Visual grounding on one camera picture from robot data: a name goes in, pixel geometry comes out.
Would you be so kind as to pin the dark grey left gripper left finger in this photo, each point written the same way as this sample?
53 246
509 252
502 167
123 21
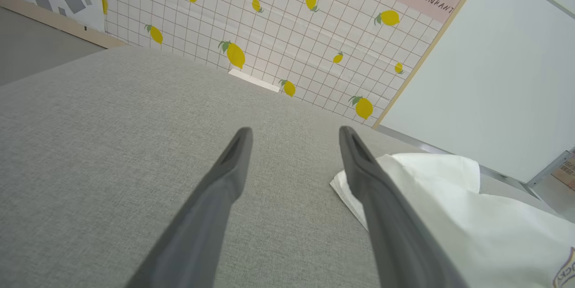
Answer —
202 225

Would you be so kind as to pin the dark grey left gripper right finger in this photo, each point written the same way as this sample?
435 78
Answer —
386 225

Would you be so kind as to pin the white long-sleeve shirt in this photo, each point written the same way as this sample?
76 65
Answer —
494 234

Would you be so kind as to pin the white box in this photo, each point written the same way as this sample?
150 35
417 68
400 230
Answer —
254 80

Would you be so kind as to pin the brown cardboard box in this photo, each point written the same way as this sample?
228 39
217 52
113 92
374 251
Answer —
567 171

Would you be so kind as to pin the lemon print grid partition panel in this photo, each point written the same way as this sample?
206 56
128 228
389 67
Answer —
287 32

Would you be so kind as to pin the white panel with grey shapes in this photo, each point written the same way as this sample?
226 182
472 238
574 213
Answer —
90 14

